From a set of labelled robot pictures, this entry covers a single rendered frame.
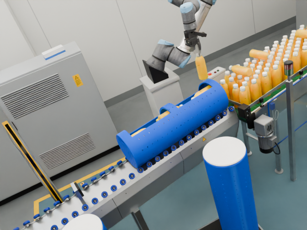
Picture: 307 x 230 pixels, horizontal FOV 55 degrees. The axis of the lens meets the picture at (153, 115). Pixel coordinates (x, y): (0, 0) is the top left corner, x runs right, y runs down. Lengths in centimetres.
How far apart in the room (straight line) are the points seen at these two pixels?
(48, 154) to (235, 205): 247
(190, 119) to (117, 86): 299
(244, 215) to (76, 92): 226
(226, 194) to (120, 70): 332
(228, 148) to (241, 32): 402
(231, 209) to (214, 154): 44
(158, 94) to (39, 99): 140
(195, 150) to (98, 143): 186
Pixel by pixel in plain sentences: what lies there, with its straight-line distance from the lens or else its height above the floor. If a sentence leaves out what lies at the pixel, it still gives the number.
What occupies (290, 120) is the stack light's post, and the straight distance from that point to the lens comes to 267.
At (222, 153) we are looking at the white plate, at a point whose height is 104.
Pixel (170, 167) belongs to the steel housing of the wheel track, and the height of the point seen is 85.
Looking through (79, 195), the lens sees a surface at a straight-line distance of 209.
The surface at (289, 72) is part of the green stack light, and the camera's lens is 241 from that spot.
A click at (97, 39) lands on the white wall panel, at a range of 472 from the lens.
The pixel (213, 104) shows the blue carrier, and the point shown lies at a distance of 226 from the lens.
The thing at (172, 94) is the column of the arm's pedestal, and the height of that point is 94.
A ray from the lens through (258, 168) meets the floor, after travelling 329.
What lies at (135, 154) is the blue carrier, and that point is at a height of 113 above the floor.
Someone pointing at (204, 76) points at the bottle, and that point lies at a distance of 229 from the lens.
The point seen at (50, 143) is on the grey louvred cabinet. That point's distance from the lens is 380.
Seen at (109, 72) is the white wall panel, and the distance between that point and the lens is 490.
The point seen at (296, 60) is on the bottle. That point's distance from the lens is 286.
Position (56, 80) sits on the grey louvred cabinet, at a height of 125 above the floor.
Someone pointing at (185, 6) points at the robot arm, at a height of 185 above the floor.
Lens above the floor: 236
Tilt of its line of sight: 32 degrees down
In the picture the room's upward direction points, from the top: 19 degrees counter-clockwise
